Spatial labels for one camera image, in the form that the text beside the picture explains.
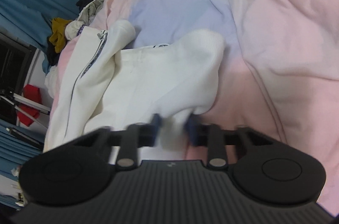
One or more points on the mustard yellow garment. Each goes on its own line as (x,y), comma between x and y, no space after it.
(58,38)

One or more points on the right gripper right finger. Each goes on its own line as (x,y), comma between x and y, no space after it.
(210,136)

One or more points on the blue left curtain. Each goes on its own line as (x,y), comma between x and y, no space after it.
(14,153)

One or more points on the grey white crumpled clothes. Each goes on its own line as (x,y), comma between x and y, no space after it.
(85,18)

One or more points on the white crumpled bedding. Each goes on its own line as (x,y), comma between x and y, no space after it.
(52,81)

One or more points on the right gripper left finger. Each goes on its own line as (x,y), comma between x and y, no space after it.
(136,136)

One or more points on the pastel tie-dye duvet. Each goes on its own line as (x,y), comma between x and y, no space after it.
(279,72)

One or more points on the dark window with frame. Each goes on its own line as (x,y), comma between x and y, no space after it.
(16,59)

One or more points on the white zip-up sweatshirt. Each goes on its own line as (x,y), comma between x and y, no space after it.
(106,84)

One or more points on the dark navy garment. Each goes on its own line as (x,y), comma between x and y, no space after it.
(52,55)

